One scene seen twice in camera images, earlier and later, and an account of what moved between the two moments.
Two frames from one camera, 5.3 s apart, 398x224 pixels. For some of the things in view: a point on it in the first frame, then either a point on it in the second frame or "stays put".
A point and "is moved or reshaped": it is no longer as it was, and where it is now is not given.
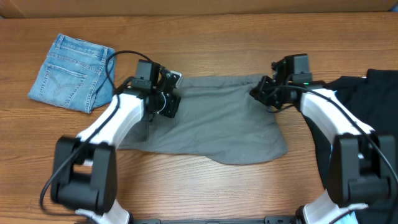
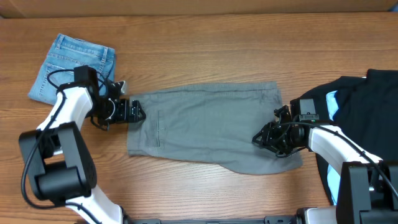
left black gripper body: x=165 y=104 → x=110 y=111
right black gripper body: x=268 y=93 → x=282 y=140
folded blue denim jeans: x=74 y=75 stays put
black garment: x=375 y=96 stays put
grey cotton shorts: x=217 y=117 is moved or reshaped
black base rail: x=268 y=219 stays put
